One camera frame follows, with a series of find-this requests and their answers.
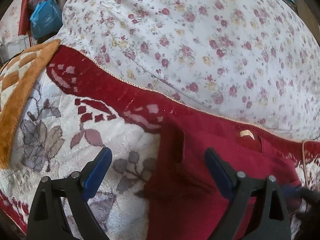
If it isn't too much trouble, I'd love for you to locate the white rose print quilt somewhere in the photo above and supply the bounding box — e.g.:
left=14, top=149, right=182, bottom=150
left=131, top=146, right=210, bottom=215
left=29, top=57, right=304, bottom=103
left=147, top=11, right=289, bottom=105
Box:
left=57, top=0, right=320, bottom=142

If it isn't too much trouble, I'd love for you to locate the red paper bag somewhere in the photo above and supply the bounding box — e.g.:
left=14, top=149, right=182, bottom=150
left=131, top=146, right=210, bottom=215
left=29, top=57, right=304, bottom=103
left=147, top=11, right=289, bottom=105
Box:
left=18, top=0, right=33, bottom=37

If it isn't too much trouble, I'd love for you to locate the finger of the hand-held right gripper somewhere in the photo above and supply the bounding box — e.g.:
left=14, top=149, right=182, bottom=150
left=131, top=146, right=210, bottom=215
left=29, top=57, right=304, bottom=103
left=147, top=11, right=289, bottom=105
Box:
left=281, top=184, right=320, bottom=222

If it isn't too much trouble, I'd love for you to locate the red and white floral blanket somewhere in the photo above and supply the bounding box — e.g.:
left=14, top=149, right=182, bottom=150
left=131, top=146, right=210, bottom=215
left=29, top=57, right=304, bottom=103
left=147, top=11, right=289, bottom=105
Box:
left=0, top=44, right=320, bottom=240

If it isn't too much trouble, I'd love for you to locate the dark red garment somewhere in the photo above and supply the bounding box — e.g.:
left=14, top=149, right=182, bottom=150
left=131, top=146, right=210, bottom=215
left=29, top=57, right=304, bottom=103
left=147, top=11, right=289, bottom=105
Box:
left=144, top=120, right=304, bottom=240

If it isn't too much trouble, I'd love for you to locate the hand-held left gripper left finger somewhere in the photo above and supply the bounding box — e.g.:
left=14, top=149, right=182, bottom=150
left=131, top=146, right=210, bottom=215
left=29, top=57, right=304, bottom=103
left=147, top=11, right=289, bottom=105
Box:
left=26, top=147, right=112, bottom=240

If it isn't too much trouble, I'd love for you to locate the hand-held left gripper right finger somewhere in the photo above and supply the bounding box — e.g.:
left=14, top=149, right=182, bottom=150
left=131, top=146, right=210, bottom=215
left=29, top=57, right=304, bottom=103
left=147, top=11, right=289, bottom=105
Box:
left=205, top=148, right=292, bottom=240

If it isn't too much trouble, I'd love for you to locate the blue plastic bag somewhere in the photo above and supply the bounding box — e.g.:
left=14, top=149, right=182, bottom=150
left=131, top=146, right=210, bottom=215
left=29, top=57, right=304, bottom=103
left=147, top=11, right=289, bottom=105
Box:
left=30, top=0, right=63, bottom=39

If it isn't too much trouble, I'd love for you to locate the orange checkered plush mat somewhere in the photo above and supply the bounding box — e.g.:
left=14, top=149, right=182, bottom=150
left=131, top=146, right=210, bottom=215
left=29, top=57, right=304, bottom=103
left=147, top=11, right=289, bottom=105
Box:
left=0, top=39, right=62, bottom=169

